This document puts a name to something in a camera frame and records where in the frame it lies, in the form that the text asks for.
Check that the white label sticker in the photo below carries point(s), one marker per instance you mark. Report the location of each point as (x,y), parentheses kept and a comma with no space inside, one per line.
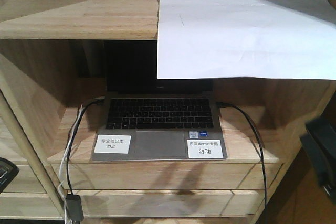
(112,144)
(205,149)

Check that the white right label sticker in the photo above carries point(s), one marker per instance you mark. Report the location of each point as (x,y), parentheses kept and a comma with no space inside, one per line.
(205,149)

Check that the black and orange stapler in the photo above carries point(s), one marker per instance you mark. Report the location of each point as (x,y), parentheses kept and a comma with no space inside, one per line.
(8,172)

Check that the grey usb adapter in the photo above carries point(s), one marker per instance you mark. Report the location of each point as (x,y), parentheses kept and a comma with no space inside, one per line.
(74,208)

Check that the silver laptop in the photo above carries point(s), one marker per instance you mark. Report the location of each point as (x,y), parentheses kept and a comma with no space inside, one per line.
(160,115)

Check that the white left label sticker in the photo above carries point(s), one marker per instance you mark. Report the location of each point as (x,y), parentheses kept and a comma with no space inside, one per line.
(112,144)

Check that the wooden shelf unit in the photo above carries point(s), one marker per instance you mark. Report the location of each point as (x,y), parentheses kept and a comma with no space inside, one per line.
(40,90)

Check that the white paper sheet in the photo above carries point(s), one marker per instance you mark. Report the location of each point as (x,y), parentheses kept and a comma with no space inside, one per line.
(277,39)

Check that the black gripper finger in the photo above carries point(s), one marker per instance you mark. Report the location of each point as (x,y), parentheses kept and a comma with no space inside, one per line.
(319,144)

